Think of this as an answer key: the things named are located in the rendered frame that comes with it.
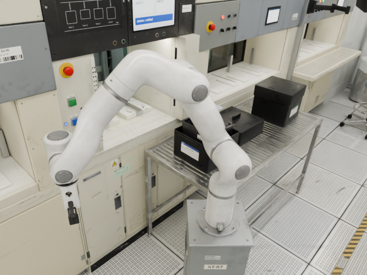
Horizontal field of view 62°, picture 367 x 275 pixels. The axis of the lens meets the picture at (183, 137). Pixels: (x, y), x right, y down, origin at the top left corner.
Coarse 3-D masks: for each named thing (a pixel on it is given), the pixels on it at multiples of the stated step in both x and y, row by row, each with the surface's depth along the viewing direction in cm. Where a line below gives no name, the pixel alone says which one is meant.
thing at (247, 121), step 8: (224, 112) 214; (232, 112) 214; (240, 112) 215; (224, 120) 204; (232, 120) 204; (240, 120) 205; (248, 120) 205; (256, 120) 206; (240, 128) 195; (248, 128) 196; (256, 128) 203; (240, 136) 192; (248, 136) 199; (240, 144) 195
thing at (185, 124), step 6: (222, 108) 168; (186, 120) 176; (186, 126) 173; (192, 126) 169; (228, 126) 171; (186, 132) 175; (192, 132) 171; (228, 132) 174; (192, 138) 173; (198, 138) 169
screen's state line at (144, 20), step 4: (148, 16) 152; (152, 16) 154; (156, 16) 156; (160, 16) 158; (164, 16) 160; (168, 16) 162; (172, 16) 164; (136, 20) 148; (140, 20) 149; (144, 20) 151; (148, 20) 153; (152, 20) 155; (156, 20) 157; (160, 20) 159; (164, 20) 161; (168, 20) 163; (136, 24) 148; (140, 24) 150
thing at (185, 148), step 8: (176, 128) 177; (176, 136) 177; (184, 136) 172; (232, 136) 173; (176, 144) 179; (184, 144) 174; (192, 144) 169; (200, 144) 164; (176, 152) 182; (184, 152) 176; (192, 152) 171; (200, 152) 166; (192, 160) 174; (200, 160) 169; (208, 160) 165; (200, 168) 171; (208, 168) 168
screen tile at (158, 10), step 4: (168, 0) 157; (172, 0) 159; (156, 4) 153; (160, 4) 155; (164, 4) 157; (168, 4) 158; (172, 4) 160; (156, 8) 154; (160, 8) 156; (164, 8) 158; (168, 8) 160; (172, 8) 161; (156, 12) 155; (160, 12) 156
